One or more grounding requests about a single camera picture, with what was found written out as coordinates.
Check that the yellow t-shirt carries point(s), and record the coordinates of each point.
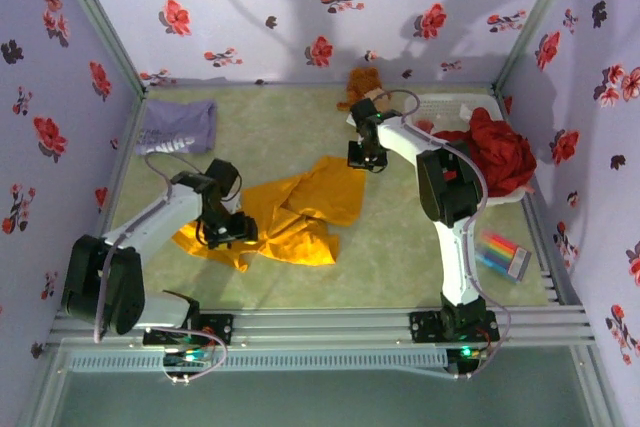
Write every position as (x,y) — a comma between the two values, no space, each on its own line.
(310,197)

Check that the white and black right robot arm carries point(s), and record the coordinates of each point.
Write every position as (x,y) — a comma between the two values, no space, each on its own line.
(457,267)

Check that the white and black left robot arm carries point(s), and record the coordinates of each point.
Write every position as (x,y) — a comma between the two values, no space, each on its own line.
(165,212)

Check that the brown teddy bear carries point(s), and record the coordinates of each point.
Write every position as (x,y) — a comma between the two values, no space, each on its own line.
(362,82)

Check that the purple printed t-shirt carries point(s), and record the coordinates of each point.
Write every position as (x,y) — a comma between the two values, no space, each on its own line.
(175,122)

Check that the white plastic laundry basket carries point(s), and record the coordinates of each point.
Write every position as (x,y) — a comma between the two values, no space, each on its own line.
(450,104)

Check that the red t-shirt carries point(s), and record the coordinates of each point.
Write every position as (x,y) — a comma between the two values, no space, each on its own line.
(500,147)

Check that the rainbow marker pen pack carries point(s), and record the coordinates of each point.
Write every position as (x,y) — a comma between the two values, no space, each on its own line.
(502,254)

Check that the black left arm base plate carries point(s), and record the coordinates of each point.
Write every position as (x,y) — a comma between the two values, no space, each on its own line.
(220,329)

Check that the aluminium table rail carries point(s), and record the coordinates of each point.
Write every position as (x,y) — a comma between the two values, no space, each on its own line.
(325,327)

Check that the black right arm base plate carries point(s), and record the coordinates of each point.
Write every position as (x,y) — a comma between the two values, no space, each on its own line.
(425,327)

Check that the aluminium corner post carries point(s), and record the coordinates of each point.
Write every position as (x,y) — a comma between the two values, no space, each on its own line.
(535,17)
(95,17)

